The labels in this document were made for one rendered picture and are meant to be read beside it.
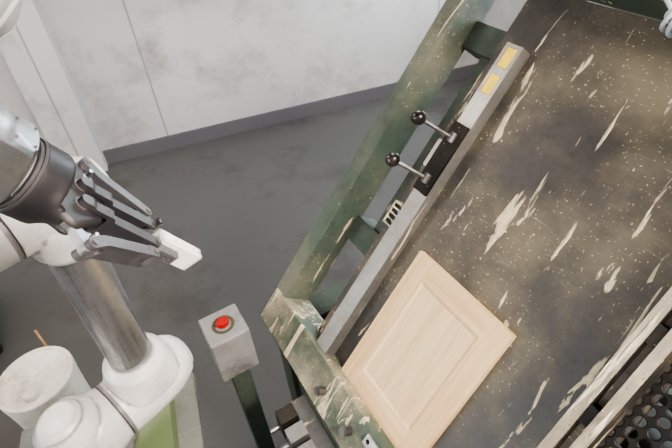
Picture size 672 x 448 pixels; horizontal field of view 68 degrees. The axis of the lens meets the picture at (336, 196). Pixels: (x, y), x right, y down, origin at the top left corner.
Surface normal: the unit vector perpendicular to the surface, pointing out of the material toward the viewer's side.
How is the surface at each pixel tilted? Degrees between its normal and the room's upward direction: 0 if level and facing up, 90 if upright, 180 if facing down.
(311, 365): 50
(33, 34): 90
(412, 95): 90
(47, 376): 0
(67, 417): 9
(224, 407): 0
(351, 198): 90
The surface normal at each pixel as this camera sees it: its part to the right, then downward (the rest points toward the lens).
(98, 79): 0.33, 0.57
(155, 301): -0.07, -0.78
